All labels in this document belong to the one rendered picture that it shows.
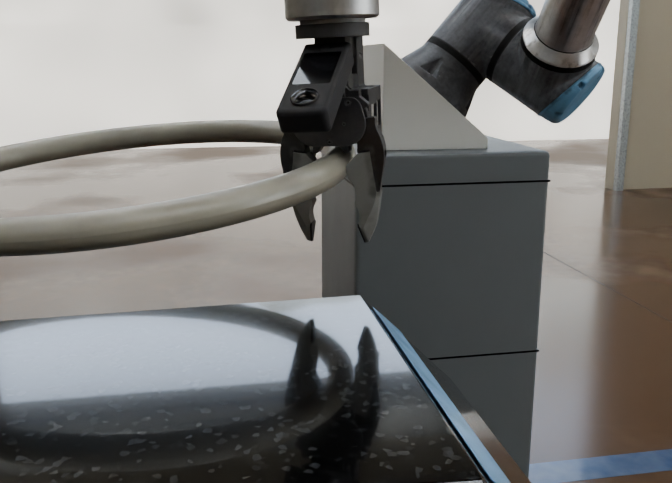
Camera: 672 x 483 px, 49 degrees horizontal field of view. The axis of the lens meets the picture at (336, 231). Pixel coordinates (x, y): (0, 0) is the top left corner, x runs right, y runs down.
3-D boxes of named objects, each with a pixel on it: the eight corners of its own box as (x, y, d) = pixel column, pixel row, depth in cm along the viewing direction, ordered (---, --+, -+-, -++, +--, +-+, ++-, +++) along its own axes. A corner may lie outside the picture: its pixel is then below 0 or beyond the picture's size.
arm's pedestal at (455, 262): (300, 446, 201) (297, 133, 182) (474, 429, 211) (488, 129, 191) (335, 566, 154) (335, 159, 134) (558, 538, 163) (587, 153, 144)
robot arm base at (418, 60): (380, 60, 164) (409, 25, 164) (435, 112, 173) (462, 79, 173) (416, 75, 148) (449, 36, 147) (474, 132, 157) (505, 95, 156)
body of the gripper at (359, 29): (385, 141, 78) (381, 22, 75) (367, 154, 70) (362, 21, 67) (315, 142, 80) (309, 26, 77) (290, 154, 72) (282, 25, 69)
